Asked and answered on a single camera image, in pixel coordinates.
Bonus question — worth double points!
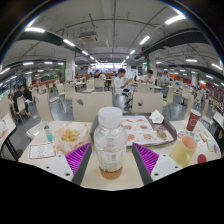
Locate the red paper cup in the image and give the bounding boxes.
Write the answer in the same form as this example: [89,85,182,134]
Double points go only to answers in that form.
[185,108,202,132]

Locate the person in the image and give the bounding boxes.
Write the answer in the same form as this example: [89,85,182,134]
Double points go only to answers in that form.
[113,68,131,98]
[142,69,157,85]
[12,84,34,116]

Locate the group of ceiling lights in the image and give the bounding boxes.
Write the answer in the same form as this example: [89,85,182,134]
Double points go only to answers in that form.
[0,14,224,82]

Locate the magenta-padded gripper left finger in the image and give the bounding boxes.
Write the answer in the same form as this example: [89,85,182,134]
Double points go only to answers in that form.
[41,142,93,186]

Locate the crumpled white napkin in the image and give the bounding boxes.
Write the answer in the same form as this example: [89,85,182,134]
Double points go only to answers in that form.
[148,109,165,125]

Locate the flat round red coaster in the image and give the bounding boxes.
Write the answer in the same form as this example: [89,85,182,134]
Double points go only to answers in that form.
[197,153,208,164]

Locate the small bottle with green liquid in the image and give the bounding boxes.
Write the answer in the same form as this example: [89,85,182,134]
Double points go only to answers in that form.
[43,120,54,143]

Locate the dark food tray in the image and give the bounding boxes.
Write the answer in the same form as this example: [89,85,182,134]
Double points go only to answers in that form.
[89,113,178,148]

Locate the clear plastic tea bottle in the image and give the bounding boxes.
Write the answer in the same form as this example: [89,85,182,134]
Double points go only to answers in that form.
[93,106,128,181]

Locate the white printed paper card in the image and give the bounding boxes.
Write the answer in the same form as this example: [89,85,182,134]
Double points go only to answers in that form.
[28,142,57,161]

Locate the yellow mug with pink inside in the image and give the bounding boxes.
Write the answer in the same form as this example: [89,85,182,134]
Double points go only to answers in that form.
[169,134,198,169]

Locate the group of beige chairs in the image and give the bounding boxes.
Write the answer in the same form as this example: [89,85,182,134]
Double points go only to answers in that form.
[0,78,214,141]

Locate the clear plastic food bag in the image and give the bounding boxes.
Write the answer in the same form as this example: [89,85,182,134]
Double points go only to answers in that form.
[53,122,91,154]

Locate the ceiling air conditioner unit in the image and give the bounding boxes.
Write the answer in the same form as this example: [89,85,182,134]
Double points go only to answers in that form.
[78,31,99,43]

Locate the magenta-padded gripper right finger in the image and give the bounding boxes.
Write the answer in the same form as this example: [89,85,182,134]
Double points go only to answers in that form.
[131,142,184,186]

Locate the white snack packet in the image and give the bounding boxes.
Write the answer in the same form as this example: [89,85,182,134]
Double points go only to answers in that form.
[206,138,222,158]

